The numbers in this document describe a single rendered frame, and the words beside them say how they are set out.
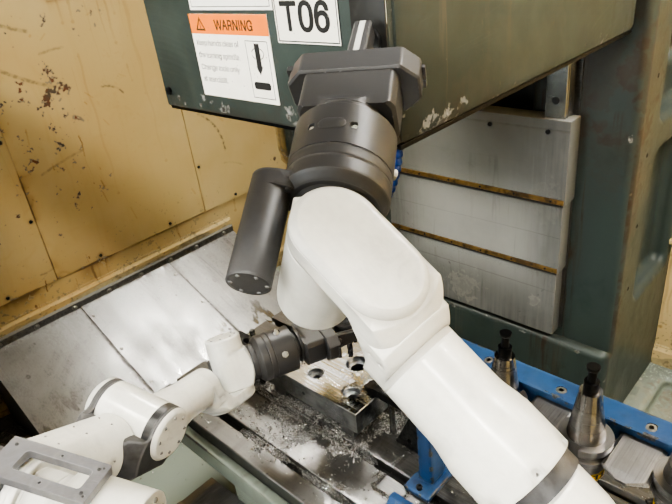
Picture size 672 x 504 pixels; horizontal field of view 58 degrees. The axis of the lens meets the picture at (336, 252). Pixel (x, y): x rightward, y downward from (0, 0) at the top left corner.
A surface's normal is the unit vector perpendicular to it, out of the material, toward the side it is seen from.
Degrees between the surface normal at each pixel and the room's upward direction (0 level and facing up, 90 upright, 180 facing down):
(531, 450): 37
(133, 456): 69
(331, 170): 75
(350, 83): 30
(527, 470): 46
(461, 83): 90
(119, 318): 24
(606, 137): 90
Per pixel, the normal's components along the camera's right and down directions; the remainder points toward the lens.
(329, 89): -0.21, -0.51
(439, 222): -0.68, 0.42
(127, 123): 0.73, 0.25
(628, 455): -0.11, -0.87
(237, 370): 0.34, 0.01
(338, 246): 0.15, -0.47
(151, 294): 0.20, -0.69
